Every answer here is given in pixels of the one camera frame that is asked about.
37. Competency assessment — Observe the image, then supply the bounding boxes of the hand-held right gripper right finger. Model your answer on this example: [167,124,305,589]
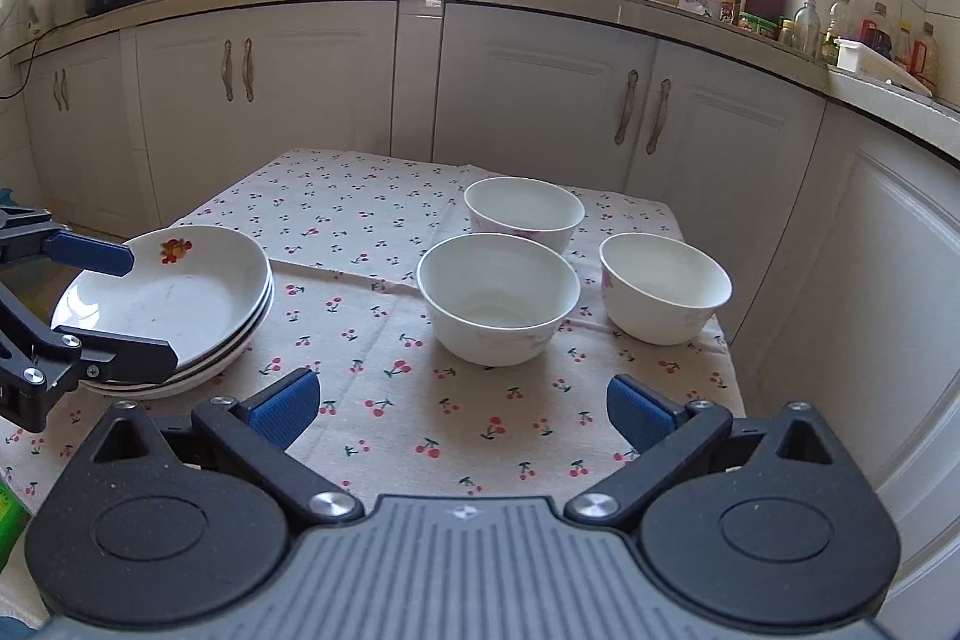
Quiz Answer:
[562,375,837,525]

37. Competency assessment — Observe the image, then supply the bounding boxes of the cherry print tablecloth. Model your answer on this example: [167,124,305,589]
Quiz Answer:
[0,147,747,536]

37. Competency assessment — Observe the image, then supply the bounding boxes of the black power cable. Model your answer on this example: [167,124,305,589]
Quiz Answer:
[0,17,91,101]

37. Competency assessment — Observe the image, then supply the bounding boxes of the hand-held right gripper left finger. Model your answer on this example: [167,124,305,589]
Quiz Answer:
[90,368,368,525]

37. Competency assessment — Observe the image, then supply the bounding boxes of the white plastic tray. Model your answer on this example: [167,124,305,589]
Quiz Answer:
[836,38,935,95]

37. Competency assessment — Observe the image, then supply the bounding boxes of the white kitchen cabinets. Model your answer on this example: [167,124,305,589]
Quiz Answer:
[19,0,960,611]

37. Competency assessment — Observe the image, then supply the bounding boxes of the white ceramic bowl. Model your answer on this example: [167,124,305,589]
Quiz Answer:
[600,233,733,345]
[463,176,586,255]
[417,233,582,367]

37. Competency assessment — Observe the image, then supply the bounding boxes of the white plate with red flower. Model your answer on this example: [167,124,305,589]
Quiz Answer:
[71,287,275,390]
[79,310,275,399]

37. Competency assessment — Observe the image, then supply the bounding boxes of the clear oil bottle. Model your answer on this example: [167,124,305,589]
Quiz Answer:
[821,0,852,65]
[793,0,822,56]

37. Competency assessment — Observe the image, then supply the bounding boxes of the stack of white plates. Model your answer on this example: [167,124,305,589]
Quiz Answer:
[51,225,272,378]

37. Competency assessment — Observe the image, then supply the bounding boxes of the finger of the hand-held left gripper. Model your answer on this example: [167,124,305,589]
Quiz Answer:
[0,280,181,432]
[0,201,136,277]

